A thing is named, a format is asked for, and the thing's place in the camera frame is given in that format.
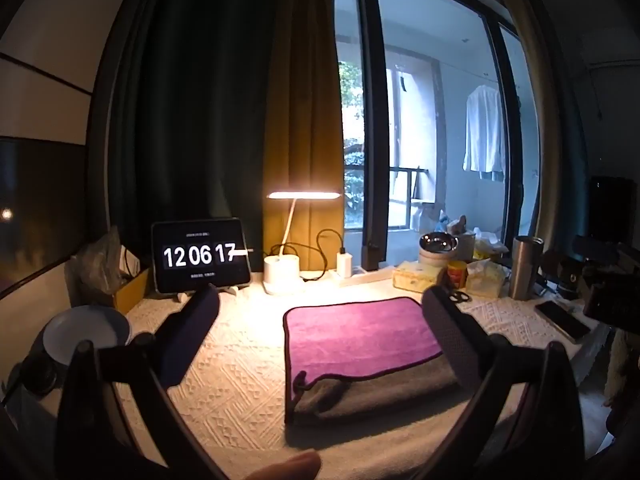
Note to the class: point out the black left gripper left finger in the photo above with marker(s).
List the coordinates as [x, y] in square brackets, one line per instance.
[181, 335]

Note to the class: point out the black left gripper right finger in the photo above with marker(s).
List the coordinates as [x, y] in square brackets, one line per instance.
[467, 347]

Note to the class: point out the purple and grey towel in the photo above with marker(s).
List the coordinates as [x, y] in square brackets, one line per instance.
[360, 359]

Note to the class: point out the operator thumb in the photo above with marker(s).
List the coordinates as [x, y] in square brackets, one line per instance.
[304, 466]

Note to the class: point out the black scissors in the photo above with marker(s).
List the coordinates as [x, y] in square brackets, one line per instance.
[459, 297]

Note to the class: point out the cardboard box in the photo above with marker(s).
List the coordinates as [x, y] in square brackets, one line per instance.
[132, 293]

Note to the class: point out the white round plate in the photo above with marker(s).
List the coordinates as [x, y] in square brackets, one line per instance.
[105, 327]

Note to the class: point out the soft tissue pack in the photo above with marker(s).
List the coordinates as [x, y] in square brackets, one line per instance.
[485, 278]

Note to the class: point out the orange lidded jar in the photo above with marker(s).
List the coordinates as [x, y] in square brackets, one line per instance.
[457, 271]

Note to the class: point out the tablet showing clock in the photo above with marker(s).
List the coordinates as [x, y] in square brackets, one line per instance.
[188, 255]

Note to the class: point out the yellow tissue box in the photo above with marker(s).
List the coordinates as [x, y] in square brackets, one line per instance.
[417, 276]

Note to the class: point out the black smartphone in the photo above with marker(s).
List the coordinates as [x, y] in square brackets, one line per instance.
[563, 321]

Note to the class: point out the steel bowl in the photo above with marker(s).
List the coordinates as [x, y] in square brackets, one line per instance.
[438, 243]

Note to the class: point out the steel tumbler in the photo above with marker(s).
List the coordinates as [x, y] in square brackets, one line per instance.
[526, 256]

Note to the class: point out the white usb charger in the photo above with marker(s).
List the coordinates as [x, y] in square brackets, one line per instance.
[343, 264]

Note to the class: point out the white hanging shirt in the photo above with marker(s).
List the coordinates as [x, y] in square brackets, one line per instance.
[485, 140]

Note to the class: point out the yellow curtain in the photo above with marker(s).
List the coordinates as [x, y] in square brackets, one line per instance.
[303, 142]

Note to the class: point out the dark green curtain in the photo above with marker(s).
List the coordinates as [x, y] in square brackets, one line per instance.
[187, 121]

